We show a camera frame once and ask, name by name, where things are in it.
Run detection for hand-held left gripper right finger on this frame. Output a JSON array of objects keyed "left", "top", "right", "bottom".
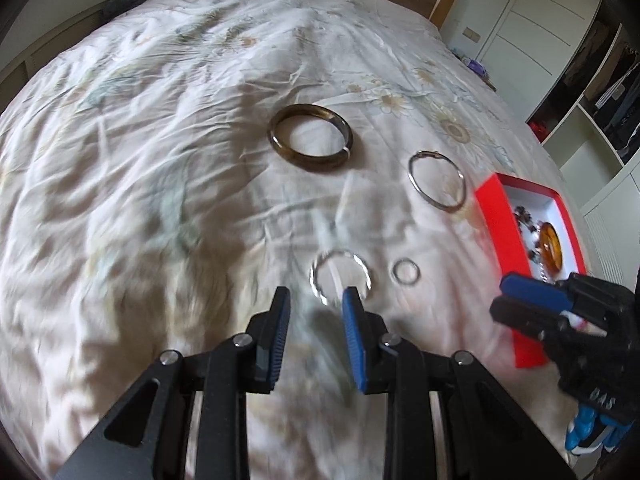
[{"left": 341, "top": 286, "right": 578, "bottom": 480}]

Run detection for twisted silver ring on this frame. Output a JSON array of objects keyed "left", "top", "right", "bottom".
[{"left": 310, "top": 250, "right": 373, "bottom": 307}]

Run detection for amber bangle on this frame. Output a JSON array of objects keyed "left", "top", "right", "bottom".
[{"left": 537, "top": 222, "right": 563, "bottom": 278}]

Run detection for small thin silver ring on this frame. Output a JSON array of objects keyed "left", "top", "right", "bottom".
[{"left": 391, "top": 257, "right": 420, "bottom": 286}]

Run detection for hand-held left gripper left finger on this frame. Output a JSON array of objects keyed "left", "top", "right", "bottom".
[{"left": 52, "top": 286, "right": 292, "bottom": 480}]

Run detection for white wardrobe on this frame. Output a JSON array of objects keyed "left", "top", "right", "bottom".
[{"left": 475, "top": 0, "right": 603, "bottom": 121}]

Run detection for floral bedspread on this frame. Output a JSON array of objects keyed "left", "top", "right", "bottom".
[{"left": 0, "top": 0, "right": 581, "bottom": 480}]

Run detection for red cardboard box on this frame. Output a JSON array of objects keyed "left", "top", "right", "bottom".
[{"left": 473, "top": 172, "right": 587, "bottom": 370}]

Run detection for beaded bracelet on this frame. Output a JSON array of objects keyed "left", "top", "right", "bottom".
[{"left": 512, "top": 205, "right": 546, "bottom": 266}]

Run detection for dark brown bangle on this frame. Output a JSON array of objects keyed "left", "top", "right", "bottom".
[{"left": 268, "top": 104, "right": 354, "bottom": 170}]

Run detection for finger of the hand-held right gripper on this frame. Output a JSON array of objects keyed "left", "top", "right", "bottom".
[
  {"left": 490, "top": 296, "right": 566, "bottom": 343},
  {"left": 500, "top": 272, "right": 581, "bottom": 311}
]

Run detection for large smooth silver hoop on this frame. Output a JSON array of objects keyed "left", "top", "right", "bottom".
[{"left": 407, "top": 150, "right": 467, "bottom": 209}]

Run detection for hanging dark clothes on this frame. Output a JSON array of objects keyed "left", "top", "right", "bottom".
[{"left": 595, "top": 45, "right": 640, "bottom": 151}]

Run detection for low wooden side cabinet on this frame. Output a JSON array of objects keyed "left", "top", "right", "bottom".
[{"left": 0, "top": 0, "right": 126, "bottom": 106}]

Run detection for person's right hand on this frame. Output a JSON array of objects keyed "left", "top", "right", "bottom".
[{"left": 564, "top": 402, "right": 633, "bottom": 457}]

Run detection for white open shelf unit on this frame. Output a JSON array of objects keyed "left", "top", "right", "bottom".
[{"left": 525, "top": 20, "right": 640, "bottom": 311}]

